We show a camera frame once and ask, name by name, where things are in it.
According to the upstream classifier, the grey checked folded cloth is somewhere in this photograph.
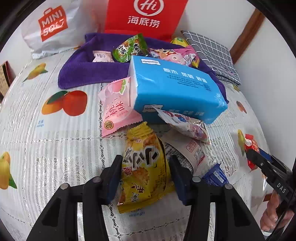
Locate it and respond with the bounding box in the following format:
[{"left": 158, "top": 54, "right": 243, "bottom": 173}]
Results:
[{"left": 181, "top": 31, "right": 241, "bottom": 85}]

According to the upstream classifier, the pink peach snack packet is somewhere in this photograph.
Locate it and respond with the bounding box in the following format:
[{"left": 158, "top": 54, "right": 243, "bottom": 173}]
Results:
[{"left": 98, "top": 77, "right": 142, "bottom": 137}]

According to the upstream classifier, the small blue snack packet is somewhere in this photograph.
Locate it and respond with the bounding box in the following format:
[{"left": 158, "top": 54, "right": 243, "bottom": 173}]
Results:
[{"left": 202, "top": 163, "right": 229, "bottom": 187}]

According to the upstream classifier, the blue tissue pack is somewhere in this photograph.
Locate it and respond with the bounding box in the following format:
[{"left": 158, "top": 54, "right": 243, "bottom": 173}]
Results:
[{"left": 128, "top": 56, "right": 228, "bottom": 124}]

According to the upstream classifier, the brown patterned box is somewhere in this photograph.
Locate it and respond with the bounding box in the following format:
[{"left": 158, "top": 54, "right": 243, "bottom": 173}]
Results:
[{"left": 0, "top": 61, "right": 13, "bottom": 98}]

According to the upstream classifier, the small pink white snack packet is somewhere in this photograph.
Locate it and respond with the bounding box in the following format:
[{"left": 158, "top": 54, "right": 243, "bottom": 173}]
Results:
[{"left": 92, "top": 50, "right": 114, "bottom": 63}]

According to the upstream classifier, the yellow green snack packet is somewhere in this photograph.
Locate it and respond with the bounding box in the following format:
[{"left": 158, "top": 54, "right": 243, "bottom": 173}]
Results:
[{"left": 171, "top": 37, "right": 189, "bottom": 47}]

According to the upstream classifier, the fruit print tablecloth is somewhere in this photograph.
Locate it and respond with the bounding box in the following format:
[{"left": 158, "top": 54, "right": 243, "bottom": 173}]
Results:
[{"left": 1, "top": 51, "right": 268, "bottom": 240}]

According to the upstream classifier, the long pink white candy packet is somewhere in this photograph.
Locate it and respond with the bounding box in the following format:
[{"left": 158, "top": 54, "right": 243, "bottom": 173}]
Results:
[{"left": 154, "top": 107, "right": 211, "bottom": 144}]

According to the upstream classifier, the red small snack packet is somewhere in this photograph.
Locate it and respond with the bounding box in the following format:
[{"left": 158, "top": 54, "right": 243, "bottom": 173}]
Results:
[{"left": 244, "top": 134, "right": 259, "bottom": 171}]

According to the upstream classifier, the person's right hand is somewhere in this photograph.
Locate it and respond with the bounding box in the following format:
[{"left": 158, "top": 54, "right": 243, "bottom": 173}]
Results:
[{"left": 260, "top": 191, "right": 294, "bottom": 232}]

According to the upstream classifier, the pink cartoon snack packet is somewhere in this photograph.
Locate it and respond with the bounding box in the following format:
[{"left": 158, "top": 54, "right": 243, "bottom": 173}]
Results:
[{"left": 149, "top": 46, "right": 200, "bottom": 68}]

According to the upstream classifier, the purple towel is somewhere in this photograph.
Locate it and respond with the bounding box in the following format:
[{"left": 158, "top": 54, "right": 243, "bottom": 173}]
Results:
[{"left": 58, "top": 32, "right": 230, "bottom": 105}]

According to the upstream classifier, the white Miniso plastic bag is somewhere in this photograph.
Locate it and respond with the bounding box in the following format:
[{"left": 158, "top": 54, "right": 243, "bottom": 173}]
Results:
[{"left": 21, "top": 1, "right": 97, "bottom": 59}]

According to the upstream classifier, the brown wooden door frame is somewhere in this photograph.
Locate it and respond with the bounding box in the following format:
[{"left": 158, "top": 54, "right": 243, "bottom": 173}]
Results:
[{"left": 230, "top": 9, "right": 265, "bottom": 64}]

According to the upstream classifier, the white snack packet red label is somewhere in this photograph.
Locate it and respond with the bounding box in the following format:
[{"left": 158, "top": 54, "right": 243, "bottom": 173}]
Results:
[{"left": 161, "top": 129, "right": 212, "bottom": 177}]

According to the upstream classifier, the red paper bag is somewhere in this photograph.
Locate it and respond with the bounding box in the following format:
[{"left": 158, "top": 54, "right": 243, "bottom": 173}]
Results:
[{"left": 104, "top": 0, "right": 187, "bottom": 42}]

